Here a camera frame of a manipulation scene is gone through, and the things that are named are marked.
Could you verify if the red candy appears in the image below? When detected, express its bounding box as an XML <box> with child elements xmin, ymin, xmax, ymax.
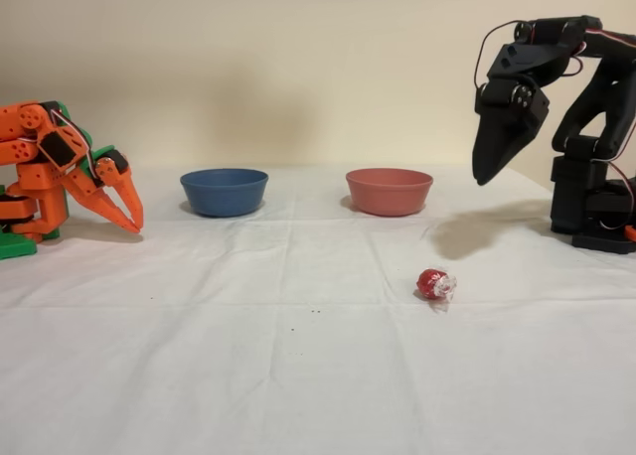
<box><xmin>412</xmin><ymin>266</ymin><xmax>458</xmax><ymax>313</ymax></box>

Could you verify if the green arm base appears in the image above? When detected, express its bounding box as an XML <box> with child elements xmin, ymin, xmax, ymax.
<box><xmin>0</xmin><ymin>184</ymin><xmax>39</xmax><ymax>261</ymax></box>

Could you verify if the blue bowl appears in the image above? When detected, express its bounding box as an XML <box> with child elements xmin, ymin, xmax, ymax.
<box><xmin>179</xmin><ymin>168</ymin><xmax>270</xmax><ymax>219</ymax></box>

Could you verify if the red bowl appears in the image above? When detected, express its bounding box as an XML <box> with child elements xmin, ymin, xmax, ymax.
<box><xmin>345</xmin><ymin>167</ymin><xmax>434</xmax><ymax>218</ymax></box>

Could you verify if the white tablecloth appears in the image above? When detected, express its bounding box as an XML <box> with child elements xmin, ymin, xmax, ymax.
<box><xmin>0</xmin><ymin>164</ymin><xmax>636</xmax><ymax>455</ymax></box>

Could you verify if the striped orange arm cable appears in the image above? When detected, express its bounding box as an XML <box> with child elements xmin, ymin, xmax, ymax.
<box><xmin>47</xmin><ymin>104</ymin><xmax>100</xmax><ymax>181</ymax></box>

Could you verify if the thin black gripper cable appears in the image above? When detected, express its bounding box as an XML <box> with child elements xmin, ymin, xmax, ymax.
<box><xmin>472</xmin><ymin>20</ymin><xmax>518</xmax><ymax>98</ymax></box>

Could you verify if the striped black arm cable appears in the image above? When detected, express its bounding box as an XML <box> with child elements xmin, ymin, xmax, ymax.
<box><xmin>570</xmin><ymin>25</ymin><xmax>636</xmax><ymax>228</ymax></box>

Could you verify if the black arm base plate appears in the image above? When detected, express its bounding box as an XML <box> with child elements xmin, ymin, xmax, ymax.
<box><xmin>570</xmin><ymin>224</ymin><xmax>636</xmax><ymax>255</ymax></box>

